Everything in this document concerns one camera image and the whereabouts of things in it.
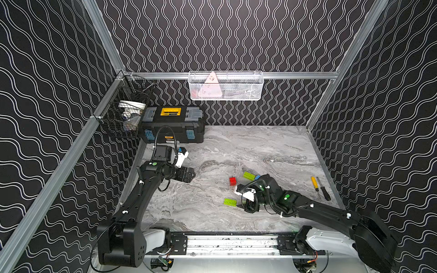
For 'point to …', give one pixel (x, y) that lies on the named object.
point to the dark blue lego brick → (258, 177)
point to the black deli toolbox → (188, 123)
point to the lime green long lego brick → (230, 202)
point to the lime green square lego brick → (248, 176)
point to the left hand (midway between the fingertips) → (185, 170)
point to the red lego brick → (233, 181)
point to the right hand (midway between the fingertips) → (240, 194)
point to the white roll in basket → (130, 107)
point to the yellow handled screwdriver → (315, 183)
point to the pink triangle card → (210, 87)
